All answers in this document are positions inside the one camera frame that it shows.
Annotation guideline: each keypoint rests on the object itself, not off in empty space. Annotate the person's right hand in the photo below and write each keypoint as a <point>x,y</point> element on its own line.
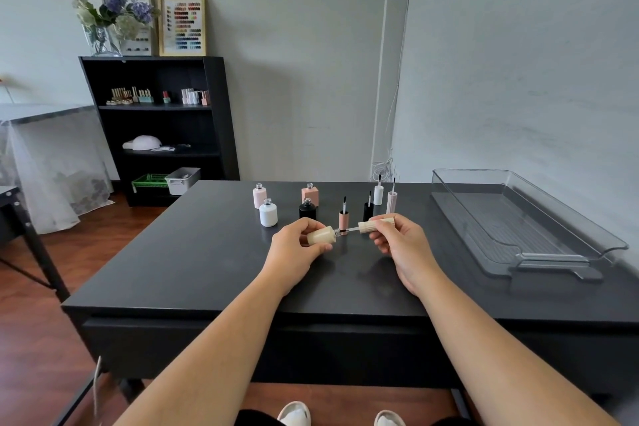
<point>409,253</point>

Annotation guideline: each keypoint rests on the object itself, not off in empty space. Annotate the person's left thumb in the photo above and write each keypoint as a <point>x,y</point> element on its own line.
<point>318,250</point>

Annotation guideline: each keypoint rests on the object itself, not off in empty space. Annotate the person's left hand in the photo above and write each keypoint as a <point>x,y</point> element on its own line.
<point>284,261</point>

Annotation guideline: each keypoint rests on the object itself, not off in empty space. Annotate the black brush cap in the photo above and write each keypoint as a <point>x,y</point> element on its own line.
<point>368,211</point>

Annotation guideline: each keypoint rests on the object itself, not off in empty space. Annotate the black nail polish bottle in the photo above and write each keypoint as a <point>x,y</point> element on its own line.
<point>307,211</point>

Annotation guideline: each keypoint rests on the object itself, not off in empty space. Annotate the black bookshelf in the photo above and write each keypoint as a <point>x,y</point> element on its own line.
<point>219,121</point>

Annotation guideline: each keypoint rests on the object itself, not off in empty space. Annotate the light pink brush cap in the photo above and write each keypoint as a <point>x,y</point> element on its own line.
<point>392,202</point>

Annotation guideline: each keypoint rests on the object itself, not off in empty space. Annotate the glass vase with flowers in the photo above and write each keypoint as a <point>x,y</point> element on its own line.
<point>107,24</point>

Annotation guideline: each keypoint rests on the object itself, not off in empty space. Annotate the person's left forearm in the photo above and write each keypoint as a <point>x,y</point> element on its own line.
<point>209,361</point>

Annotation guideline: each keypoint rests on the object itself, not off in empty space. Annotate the gold framed colour chart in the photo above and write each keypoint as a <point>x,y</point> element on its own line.
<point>182,26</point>

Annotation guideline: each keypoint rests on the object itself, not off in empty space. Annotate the cream brush cap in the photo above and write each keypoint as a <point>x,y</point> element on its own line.
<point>372,227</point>

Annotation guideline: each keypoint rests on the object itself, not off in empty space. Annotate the white slipper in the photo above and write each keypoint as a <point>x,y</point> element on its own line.
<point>389,419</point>
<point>294,414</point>

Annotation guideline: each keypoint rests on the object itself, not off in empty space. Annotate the white nail polish bottle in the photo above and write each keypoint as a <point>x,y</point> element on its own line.
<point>268,215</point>

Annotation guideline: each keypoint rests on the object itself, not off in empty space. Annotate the clear plastic tray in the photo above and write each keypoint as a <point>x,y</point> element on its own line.
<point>504,226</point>

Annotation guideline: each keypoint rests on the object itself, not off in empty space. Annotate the person's right thumb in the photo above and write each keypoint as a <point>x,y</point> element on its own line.
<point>380,242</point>

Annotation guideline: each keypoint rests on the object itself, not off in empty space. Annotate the light pink round polish bottle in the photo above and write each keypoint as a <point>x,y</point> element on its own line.
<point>259,197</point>

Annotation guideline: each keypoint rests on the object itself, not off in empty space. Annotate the white nail lamp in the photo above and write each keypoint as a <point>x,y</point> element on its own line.
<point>144,143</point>

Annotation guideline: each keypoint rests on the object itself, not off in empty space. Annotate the cream nail polish bottle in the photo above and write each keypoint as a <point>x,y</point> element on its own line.
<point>319,235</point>

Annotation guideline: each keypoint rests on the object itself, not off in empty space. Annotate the white brush cap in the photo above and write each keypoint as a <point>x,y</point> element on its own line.
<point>378,193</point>

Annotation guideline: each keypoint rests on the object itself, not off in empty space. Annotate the small tool on shelf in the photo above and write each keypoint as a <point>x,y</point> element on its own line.
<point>172,147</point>

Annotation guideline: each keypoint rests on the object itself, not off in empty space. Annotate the green plastic basket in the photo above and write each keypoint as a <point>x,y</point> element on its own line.
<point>149,184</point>

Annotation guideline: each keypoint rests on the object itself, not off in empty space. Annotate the person's right forearm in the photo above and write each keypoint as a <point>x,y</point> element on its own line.
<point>489,356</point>

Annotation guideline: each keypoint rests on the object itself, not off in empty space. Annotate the pink square polish bottle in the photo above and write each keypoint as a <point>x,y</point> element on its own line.
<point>310,195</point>

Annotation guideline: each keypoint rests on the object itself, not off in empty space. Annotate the person's dark trousers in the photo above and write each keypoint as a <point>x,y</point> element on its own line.
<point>254,418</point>

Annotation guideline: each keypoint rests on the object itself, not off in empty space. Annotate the grey picture frame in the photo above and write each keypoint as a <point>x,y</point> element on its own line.
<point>145,44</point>

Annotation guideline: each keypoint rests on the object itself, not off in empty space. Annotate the row of small polish bottles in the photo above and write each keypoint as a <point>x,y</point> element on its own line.
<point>192,97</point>

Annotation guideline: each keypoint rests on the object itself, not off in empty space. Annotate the table with lace cloth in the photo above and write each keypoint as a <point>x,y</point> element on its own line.
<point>50,161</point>

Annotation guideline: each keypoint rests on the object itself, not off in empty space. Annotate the grey metal container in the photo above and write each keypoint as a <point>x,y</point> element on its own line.
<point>182,181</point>

